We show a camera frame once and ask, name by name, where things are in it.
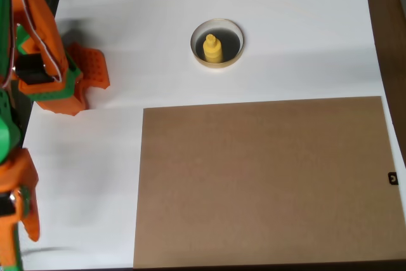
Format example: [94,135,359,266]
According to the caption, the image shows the small yellow plastic peg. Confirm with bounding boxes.
[202,33,223,63]

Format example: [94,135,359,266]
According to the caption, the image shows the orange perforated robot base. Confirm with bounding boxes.
[33,41,111,117]

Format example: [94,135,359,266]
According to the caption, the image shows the round dish with dark bottom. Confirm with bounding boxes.
[190,18,245,69]

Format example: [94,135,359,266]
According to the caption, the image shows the brown rectangular hardboard sheet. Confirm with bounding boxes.
[133,95,406,268]

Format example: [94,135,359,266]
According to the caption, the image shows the thin grey cable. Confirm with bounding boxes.
[21,246,75,256]

